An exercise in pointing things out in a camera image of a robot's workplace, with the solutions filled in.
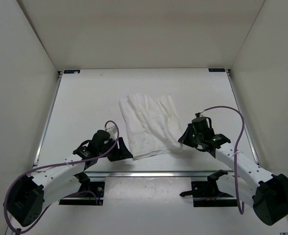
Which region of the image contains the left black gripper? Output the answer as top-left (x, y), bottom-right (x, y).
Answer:
top-left (98, 136), bottom-right (133, 161)

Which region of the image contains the white pleated skirt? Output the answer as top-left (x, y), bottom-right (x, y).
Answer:
top-left (119, 94), bottom-right (183, 160)

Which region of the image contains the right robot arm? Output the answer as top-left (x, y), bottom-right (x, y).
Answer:
top-left (178, 117), bottom-right (288, 226)

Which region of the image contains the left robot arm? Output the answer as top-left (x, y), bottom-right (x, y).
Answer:
top-left (3, 130), bottom-right (133, 227)

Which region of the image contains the right blue table label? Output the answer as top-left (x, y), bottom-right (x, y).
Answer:
top-left (208, 68), bottom-right (225, 72)

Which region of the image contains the blue table label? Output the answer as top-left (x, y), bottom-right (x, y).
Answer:
top-left (208, 68), bottom-right (225, 72)
top-left (63, 70), bottom-right (80, 74)

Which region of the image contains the left blue table label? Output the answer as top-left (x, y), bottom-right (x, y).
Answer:
top-left (63, 70), bottom-right (80, 74)

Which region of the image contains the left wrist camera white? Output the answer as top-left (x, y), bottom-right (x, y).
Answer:
top-left (105, 125), bottom-right (117, 139)

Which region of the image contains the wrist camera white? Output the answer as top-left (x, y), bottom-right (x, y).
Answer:
top-left (195, 111), bottom-right (204, 118)
top-left (105, 125), bottom-right (117, 139)

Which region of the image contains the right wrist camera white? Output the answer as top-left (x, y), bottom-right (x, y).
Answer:
top-left (195, 111), bottom-right (204, 118)

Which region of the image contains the aluminium table front rail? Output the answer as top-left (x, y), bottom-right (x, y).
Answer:
top-left (85, 171), bottom-right (215, 178)

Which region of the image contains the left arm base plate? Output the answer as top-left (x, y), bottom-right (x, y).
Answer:
top-left (59, 173), bottom-right (105, 206)

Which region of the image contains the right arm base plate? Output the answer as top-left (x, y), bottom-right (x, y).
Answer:
top-left (179, 170), bottom-right (237, 208)

